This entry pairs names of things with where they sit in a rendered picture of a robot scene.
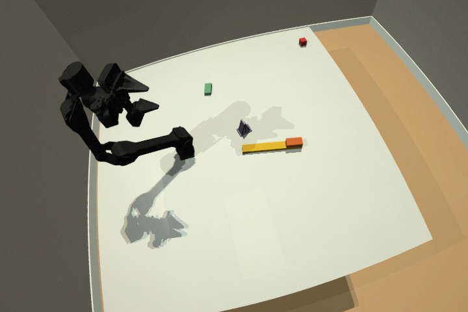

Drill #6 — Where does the small green block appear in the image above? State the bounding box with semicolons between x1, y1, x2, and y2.
204;83;212;95

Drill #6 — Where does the yellow long bar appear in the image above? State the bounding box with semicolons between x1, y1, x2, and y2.
242;137;303;153

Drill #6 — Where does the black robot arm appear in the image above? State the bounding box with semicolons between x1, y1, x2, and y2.
58;61;195;166

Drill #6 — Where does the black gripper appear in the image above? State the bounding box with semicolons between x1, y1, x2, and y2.
95;63;159;127

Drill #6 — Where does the small red block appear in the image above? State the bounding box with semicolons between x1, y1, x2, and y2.
299;37;307;47

